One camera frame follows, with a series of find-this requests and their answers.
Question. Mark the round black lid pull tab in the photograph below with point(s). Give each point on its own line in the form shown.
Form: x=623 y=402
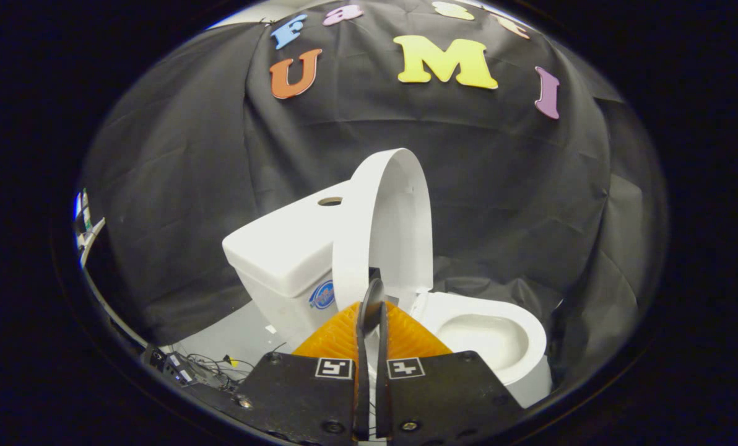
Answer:
x=372 y=300

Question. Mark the black backdrop cloth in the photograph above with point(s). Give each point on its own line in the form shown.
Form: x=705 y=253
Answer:
x=468 y=186

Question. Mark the white toilet bowl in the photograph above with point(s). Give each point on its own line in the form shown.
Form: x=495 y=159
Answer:
x=486 y=337

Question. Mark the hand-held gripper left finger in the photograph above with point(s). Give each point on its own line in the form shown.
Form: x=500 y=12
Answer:
x=301 y=396

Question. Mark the black power strip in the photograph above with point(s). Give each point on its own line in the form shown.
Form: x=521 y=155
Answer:
x=171 y=367

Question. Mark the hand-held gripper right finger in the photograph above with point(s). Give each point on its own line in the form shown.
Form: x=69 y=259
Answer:
x=443 y=396

